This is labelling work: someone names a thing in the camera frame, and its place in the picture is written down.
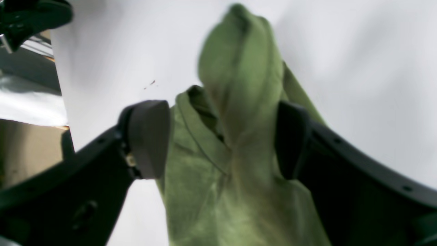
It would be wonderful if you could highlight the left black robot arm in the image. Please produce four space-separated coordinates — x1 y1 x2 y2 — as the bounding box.
0 0 73 54

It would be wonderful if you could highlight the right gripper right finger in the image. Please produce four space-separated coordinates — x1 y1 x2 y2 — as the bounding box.
275 101 437 246

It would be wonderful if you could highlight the olive green t-shirt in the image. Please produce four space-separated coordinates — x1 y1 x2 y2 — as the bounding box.
157 4 331 246

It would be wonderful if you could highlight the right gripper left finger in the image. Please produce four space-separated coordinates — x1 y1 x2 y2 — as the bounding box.
0 100 171 246

